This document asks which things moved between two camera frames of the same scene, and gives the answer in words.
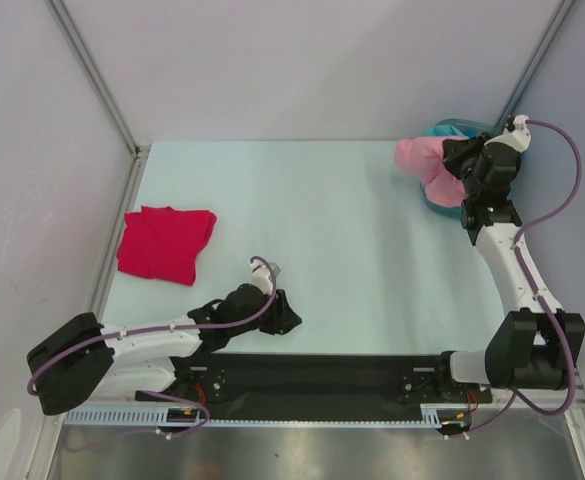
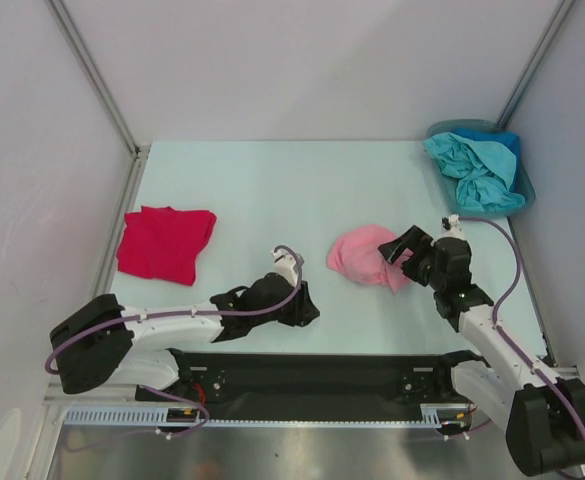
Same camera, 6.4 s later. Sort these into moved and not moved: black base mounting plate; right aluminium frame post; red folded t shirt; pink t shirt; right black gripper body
Moved: pink t shirt; right black gripper body
Not moved: red folded t shirt; black base mounting plate; right aluminium frame post
